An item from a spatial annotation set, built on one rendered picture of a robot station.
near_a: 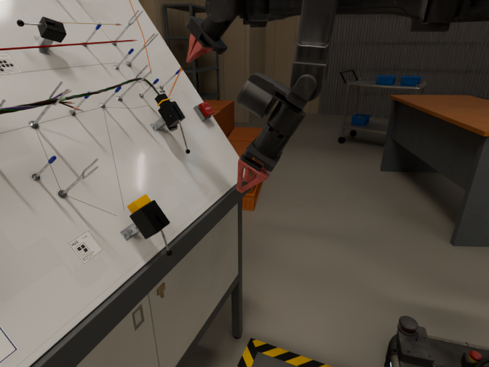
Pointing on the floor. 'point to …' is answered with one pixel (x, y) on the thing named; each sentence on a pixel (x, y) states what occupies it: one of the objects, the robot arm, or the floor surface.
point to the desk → (445, 152)
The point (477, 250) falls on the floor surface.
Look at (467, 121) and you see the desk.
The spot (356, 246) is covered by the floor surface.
